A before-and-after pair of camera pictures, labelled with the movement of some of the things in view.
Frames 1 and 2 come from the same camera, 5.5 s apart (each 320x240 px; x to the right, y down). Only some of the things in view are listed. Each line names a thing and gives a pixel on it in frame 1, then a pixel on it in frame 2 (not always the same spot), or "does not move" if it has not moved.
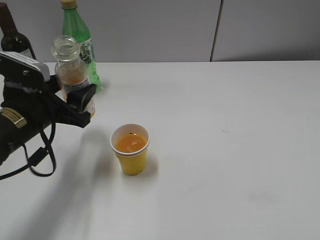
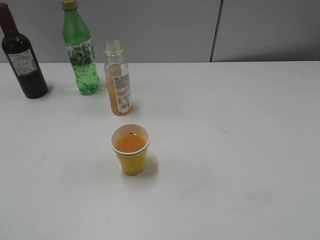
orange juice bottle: x=71 y=72 → x=117 y=78
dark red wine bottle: x=13 y=41 does not move
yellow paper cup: x=130 y=141 does not move
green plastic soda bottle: x=72 y=25 does not move
